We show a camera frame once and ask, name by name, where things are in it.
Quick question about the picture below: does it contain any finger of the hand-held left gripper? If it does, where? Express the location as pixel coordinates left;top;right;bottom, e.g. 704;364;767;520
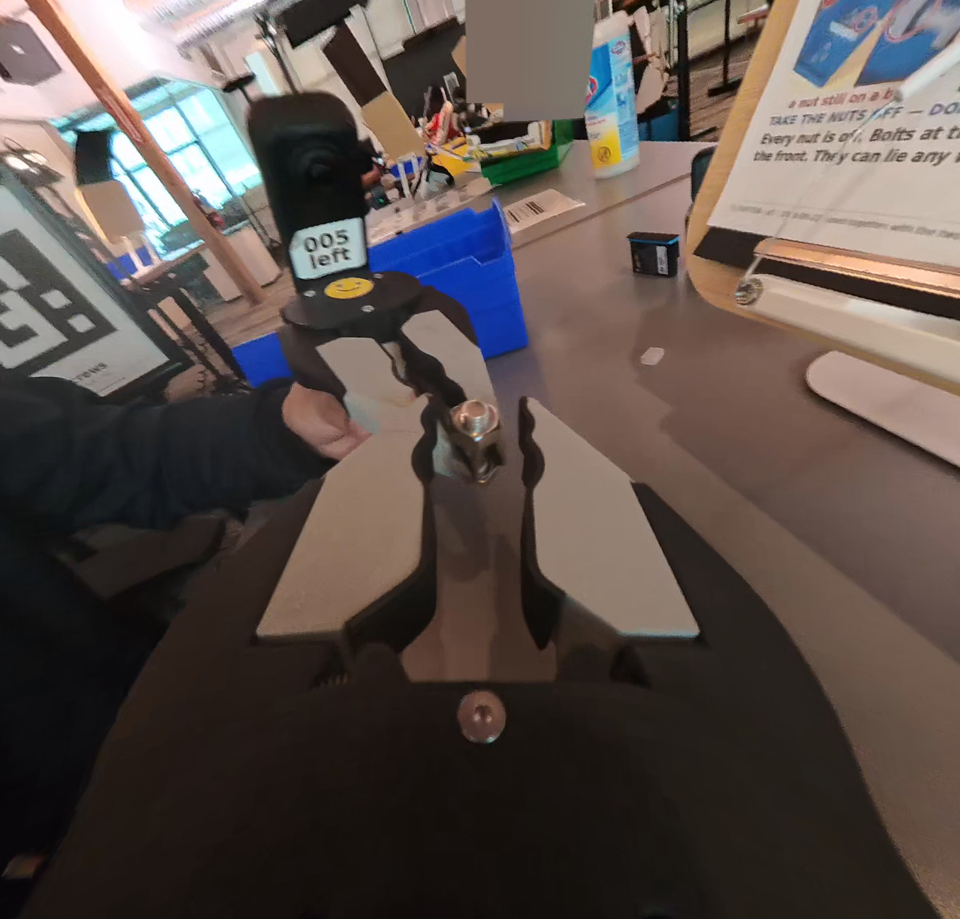
390;308;498;414
313;336;425;440

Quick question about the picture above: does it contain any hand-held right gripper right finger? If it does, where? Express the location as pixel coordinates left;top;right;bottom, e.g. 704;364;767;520
519;396;702;652

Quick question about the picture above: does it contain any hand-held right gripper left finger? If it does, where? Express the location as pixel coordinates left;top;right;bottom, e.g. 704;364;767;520
255;396;440;654

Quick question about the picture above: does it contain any blue plastic bin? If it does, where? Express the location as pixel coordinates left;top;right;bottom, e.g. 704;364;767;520
231;197;530;389

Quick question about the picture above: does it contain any silver bolt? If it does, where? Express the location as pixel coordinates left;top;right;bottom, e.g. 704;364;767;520
452;400;502;444

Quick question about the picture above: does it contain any silver hex nut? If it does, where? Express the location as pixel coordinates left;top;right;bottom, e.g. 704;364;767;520
433;425;505;484

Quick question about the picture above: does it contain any person's left hand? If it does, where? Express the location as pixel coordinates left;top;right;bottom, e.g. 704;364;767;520
281;382;374;463

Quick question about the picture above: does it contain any barcode label sheet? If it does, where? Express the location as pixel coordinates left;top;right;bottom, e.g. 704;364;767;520
501;189;586;234

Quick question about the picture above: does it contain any green plastic bin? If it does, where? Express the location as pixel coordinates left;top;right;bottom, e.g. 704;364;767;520
480;118;575;185

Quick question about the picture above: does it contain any wooden document stand board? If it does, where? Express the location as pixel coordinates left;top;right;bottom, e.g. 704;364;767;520
686;0;960;350

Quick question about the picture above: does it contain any white wipes canister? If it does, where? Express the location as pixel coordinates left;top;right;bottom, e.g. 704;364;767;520
583;0;641;180

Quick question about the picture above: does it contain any black charger case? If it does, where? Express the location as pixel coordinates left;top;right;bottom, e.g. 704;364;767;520
684;145;717;239

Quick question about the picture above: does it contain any black white marker board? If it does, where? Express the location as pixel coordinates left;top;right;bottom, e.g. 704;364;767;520
0;165;192;400

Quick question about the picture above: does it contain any white stand base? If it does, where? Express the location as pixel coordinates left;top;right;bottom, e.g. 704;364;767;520
806;350;960;470

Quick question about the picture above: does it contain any printed instruction sheet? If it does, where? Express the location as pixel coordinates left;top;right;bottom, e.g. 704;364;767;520
707;0;960;249

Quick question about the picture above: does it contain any wooden support post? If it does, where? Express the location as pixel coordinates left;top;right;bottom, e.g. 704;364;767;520
11;0;265;307

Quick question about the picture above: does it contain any black camera battery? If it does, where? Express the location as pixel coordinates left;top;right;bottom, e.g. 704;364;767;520
626;232;682;277

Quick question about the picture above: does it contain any wire page holder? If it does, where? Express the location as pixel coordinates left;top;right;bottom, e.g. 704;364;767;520
735;47;960;307

